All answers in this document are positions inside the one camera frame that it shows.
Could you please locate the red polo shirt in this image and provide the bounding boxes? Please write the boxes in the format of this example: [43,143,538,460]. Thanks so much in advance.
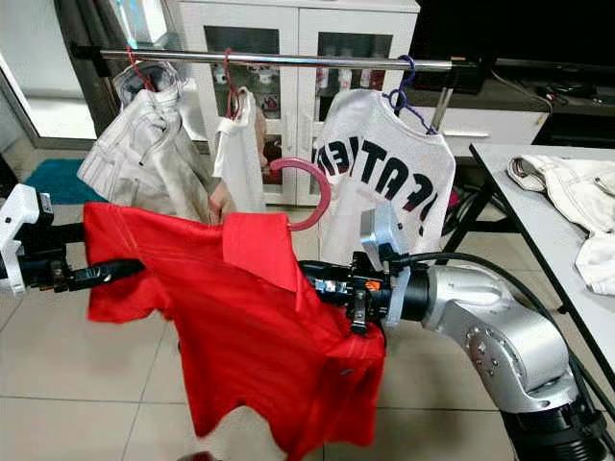
[84,202,387,460]

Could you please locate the cream trousers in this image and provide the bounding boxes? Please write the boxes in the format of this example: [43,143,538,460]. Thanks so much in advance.
[507,154,615,297]

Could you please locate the thin pink clothes hanger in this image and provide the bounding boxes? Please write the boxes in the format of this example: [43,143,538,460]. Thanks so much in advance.
[223,48,241,121]

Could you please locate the black television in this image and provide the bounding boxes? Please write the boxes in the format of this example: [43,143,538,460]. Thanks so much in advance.
[413,0,615,68]

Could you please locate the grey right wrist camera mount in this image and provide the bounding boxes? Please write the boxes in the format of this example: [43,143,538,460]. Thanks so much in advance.
[360,200,414,328]

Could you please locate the white jeans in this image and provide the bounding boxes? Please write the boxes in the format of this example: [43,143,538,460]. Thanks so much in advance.
[77,65,217,222]

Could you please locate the white glass door cabinet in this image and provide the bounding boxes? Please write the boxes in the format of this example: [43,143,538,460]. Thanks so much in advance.
[168,0,419,207]

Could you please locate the white jersey black letters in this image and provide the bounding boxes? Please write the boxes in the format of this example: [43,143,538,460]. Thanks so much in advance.
[315,89,457,265]

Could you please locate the purple clothes hanger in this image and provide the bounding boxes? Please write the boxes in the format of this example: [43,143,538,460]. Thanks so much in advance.
[384,55,438,135]

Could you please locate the red clothes hanger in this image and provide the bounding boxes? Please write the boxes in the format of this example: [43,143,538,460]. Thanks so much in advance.
[125,46,155,92]
[269,158,332,231]

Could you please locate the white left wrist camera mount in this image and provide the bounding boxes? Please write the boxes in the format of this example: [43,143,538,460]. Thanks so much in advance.
[0,182,54,296]

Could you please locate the small white garment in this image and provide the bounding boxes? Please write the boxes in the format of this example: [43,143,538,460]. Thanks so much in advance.
[213,89,265,217]

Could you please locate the teal floor mat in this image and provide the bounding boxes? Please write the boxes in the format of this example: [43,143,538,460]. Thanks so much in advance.
[24,158,102,205]

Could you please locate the dark grey curtain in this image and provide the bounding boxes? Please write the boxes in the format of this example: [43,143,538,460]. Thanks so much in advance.
[58,0,131,145]

